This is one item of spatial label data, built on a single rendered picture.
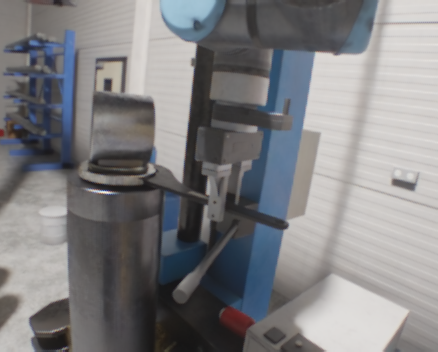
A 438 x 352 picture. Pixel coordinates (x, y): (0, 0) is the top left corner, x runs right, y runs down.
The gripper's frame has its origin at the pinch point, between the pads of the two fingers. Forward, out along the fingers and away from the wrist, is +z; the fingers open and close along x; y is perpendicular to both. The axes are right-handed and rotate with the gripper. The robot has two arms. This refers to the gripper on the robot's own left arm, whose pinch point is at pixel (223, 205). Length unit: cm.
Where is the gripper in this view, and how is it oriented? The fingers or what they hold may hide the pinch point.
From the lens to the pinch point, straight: 54.2
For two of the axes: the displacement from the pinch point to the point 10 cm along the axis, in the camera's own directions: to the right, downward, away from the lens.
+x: -5.5, 1.3, -8.2
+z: -1.2, 9.6, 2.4
